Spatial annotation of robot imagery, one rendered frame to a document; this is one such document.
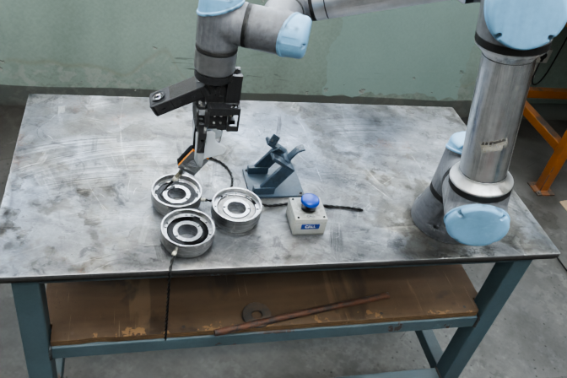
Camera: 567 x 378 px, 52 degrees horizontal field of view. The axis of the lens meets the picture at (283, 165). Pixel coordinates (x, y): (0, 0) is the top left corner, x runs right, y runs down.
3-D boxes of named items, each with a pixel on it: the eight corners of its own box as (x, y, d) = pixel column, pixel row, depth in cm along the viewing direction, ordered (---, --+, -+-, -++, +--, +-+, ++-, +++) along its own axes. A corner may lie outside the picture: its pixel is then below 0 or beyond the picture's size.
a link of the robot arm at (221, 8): (244, 2, 92) (192, -9, 92) (236, 62, 99) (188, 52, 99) (254, -15, 98) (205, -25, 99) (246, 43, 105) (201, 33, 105)
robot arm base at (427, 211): (457, 197, 142) (472, 166, 136) (486, 243, 130) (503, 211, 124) (402, 198, 138) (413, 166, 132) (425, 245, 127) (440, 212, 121)
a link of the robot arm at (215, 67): (197, 57, 98) (192, 35, 104) (195, 81, 101) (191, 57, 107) (240, 59, 100) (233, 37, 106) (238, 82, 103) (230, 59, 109)
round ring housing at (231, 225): (225, 241, 118) (228, 227, 115) (201, 208, 124) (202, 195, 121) (268, 226, 123) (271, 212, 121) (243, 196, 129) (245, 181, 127)
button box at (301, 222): (292, 235, 122) (296, 218, 119) (285, 212, 127) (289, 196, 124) (328, 234, 124) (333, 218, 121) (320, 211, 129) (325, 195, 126)
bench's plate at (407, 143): (-16, 285, 102) (-18, 278, 101) (29, 99, 147) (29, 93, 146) (557, 259, 133) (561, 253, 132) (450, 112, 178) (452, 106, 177)
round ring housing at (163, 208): (148, 218, 119) (148, 204, 116) (153, 185, 127) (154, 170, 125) (198, 223, 120) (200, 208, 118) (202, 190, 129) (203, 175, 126)
